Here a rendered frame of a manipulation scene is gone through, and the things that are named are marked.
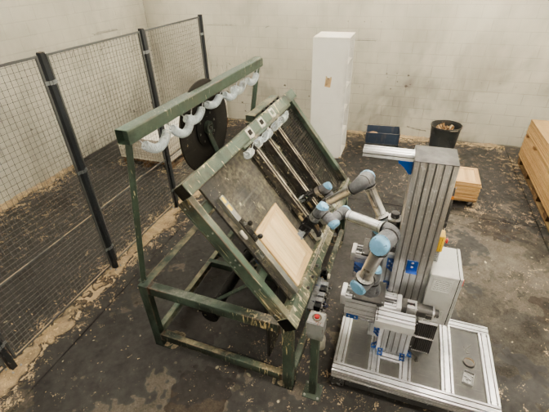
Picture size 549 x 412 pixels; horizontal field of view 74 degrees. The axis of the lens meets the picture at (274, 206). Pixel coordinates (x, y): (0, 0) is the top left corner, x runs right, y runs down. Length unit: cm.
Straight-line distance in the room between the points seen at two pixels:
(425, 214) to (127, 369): 287
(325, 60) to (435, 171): 435
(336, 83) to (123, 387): 519
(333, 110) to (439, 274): 439
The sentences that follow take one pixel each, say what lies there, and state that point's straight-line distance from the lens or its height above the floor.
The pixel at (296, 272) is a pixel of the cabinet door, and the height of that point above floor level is 95.
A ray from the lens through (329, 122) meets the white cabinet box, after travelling 671.
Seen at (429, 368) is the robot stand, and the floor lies 21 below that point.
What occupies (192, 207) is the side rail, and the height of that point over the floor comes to 173.
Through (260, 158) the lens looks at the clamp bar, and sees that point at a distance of 314.
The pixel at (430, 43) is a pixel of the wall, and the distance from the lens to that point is 769.
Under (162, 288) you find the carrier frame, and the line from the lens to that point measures 326.
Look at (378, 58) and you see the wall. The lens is 775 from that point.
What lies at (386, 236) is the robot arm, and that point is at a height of 167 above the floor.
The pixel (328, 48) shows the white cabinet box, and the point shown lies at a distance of 641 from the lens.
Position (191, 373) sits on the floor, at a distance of 366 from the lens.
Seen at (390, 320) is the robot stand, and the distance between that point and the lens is 276.
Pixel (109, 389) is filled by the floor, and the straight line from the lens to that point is 380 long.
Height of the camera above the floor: 301
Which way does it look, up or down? 33 degrees down
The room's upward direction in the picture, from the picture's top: 2 degrees counter-clockwise
